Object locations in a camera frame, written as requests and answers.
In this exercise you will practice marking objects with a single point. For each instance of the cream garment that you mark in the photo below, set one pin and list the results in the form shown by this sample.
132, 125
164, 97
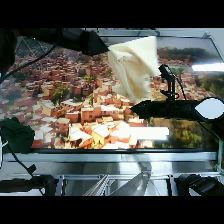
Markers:
135, 66

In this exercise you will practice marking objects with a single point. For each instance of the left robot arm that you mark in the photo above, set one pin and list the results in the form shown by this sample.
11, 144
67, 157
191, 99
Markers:
78, 39

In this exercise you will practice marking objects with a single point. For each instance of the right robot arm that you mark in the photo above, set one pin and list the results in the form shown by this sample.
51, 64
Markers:
176, 109

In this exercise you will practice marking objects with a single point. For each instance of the dark green garment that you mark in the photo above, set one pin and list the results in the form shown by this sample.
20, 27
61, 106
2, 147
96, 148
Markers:
17, 135

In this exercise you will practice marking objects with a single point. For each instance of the silver frame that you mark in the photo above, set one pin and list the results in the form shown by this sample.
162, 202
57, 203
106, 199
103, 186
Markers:
113, 157

